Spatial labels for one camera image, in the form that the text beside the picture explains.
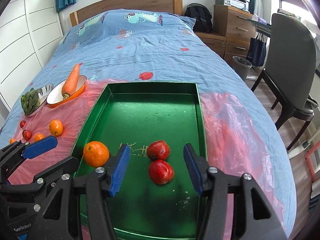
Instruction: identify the red plum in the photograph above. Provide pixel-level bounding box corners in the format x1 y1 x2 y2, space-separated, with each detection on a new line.
146 140 170 161
22 129 32 141
20 120 26 128
148 159 175 185

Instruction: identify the large orange mandarin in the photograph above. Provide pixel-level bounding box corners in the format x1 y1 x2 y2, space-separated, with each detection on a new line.
82 141 110 167

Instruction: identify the small orange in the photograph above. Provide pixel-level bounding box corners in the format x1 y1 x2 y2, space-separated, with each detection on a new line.
49 119 63 137
34 133 45 142

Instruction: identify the green rectangular tray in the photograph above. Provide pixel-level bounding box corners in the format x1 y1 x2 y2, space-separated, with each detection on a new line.
72 82 206 239

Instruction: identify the dark green leafy vegetable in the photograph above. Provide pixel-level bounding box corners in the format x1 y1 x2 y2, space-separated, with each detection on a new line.
21 88 42 116

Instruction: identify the orange rimmed white dish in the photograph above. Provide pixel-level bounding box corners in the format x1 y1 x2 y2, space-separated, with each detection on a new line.
47 75 87 108

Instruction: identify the pink plastic sheet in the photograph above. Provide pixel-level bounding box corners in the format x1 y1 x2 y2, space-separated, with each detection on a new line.
1 81 286 239

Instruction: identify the orange carrot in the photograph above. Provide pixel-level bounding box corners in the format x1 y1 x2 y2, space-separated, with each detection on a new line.
61 64 80 100

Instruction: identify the white wardrobe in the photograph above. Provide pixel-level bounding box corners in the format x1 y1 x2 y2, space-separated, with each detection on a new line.
1 0 62 110

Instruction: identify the blue cartoon bed sheet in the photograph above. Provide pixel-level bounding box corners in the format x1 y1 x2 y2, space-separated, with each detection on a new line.
1 9 297 235

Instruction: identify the grey desk chair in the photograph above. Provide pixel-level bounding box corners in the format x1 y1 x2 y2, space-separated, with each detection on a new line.
251 13 316 150

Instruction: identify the navy tote bag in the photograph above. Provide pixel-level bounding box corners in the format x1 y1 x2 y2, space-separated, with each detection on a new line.
246 33 266 67

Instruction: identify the low wooden nightstand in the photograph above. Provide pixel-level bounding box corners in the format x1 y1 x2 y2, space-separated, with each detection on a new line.
195 32 227 58

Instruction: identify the black backpack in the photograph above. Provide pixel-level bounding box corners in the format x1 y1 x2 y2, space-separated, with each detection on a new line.
184 3 213 33

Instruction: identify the wooden headboard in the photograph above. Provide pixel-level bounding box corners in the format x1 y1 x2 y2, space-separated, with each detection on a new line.
69 0 183 26

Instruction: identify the desk with clutter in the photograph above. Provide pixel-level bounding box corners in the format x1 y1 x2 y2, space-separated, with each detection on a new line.
247 14 272 37

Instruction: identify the wooden drawer cabinet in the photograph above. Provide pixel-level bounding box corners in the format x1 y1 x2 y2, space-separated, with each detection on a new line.
213 5 256 64

